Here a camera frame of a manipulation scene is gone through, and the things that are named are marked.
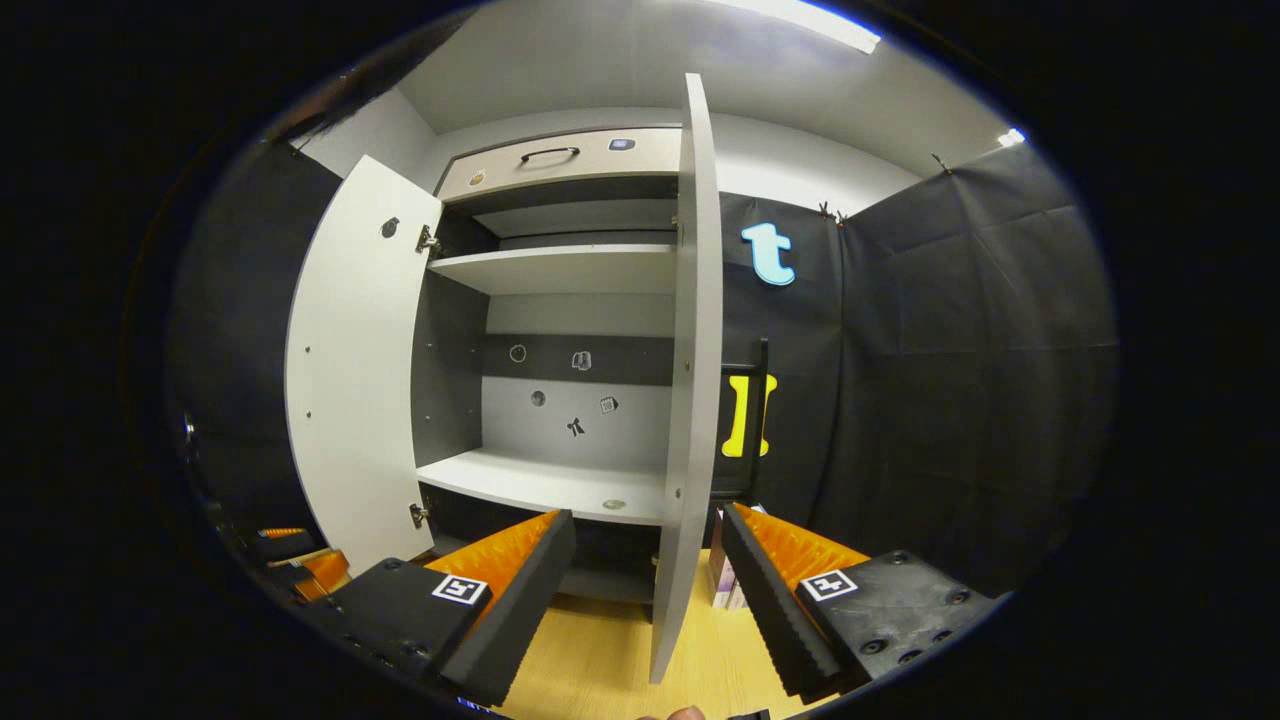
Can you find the grey cabinet shelf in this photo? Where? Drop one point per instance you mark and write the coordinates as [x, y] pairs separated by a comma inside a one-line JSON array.
[[560, 268]]

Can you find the grey cabinet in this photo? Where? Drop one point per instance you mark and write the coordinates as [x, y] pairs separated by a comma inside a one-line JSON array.
[[540, 480]]

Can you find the black backdrop cloth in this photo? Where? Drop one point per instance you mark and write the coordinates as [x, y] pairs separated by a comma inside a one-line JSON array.
[[950, 350]]

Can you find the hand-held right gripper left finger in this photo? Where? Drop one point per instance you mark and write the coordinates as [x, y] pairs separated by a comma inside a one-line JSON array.
[[520, 610]]

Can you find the grey cabinet door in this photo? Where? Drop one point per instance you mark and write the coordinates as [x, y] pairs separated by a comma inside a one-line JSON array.
[[695, 300], [360, 350]]

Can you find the long ceiling light panel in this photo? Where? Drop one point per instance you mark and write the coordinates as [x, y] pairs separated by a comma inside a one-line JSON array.
[[800, 20]]

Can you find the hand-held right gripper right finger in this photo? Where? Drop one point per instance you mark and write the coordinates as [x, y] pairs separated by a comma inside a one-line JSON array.
[[775, 610]]

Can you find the black spring clip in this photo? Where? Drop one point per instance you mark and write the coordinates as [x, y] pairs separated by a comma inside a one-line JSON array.
[[941, 163], [830, 212]]

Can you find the small white purple box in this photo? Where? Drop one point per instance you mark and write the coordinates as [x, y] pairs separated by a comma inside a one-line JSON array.
[[722, 575]]

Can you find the small ceiling light panel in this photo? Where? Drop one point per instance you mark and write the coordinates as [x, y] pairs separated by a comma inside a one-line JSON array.
[[1011, 137]]

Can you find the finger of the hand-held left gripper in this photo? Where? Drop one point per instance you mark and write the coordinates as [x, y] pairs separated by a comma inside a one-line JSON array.
[[285, 548], [325, 578]]

